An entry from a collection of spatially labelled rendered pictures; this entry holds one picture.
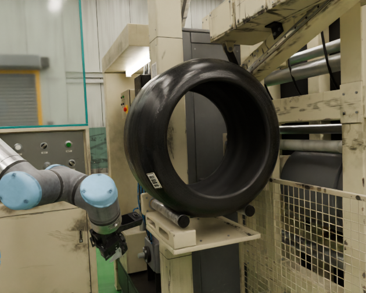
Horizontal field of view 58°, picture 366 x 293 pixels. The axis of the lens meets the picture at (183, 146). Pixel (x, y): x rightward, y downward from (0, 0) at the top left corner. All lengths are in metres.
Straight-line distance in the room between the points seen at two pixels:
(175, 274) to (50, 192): 0.95
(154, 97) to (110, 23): 9.89
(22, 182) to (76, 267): 1.15
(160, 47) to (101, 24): 9.40
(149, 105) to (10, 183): 0.50
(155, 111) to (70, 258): 1.07
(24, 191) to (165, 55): 0.97
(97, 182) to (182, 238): 0.44
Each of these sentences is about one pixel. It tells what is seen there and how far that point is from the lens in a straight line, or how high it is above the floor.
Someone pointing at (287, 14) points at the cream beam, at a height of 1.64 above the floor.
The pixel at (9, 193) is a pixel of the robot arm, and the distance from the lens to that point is 0.87.
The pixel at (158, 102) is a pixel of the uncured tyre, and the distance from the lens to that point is 1.11.
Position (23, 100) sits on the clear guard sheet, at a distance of 1.84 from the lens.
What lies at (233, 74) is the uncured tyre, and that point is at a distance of 1.23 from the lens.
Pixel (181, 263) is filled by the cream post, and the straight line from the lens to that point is 1.68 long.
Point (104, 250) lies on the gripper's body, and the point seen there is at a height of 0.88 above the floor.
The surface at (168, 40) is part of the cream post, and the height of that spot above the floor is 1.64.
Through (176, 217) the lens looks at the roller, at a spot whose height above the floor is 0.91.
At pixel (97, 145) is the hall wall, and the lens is 10.36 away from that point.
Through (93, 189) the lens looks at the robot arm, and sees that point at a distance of 0.90.
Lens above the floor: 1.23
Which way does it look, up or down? 3 degrees down
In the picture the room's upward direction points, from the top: 3 degrees counter-clockwise
